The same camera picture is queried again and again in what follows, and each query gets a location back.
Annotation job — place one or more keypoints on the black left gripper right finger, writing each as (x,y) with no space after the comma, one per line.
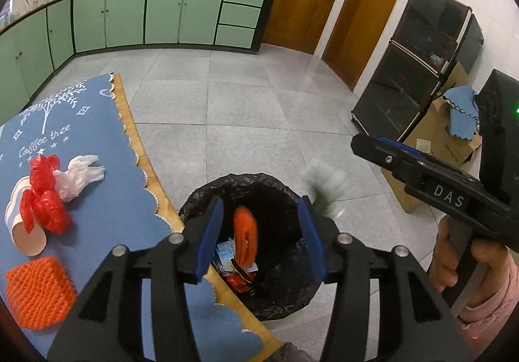
(415,323)

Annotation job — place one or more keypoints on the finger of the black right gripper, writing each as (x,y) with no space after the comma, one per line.
(429,179)

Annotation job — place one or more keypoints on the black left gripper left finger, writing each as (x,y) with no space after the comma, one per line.
(105,323)

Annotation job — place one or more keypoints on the green white milk carton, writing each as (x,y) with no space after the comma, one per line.
(326,185)

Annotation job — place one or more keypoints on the orange foam fruit net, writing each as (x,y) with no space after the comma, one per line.
(245,237)

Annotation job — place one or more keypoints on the green lower kitchen cabinets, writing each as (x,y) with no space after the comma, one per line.
(36,46)

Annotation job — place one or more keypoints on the right hand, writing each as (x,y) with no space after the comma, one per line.
(466,269)

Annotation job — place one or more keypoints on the brown cardboard box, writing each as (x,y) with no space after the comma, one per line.
(432,134)

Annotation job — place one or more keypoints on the blue cloth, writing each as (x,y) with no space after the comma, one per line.
(463,111)

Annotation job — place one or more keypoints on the flat orange foam net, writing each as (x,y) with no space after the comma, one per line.
(39,293)

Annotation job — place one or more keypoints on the white paper cup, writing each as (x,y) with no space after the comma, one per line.
(29,244)

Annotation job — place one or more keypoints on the red plastic bag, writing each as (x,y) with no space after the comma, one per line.
(41,204)

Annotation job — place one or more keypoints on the black glass cabinet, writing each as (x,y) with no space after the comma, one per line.
(431,38)

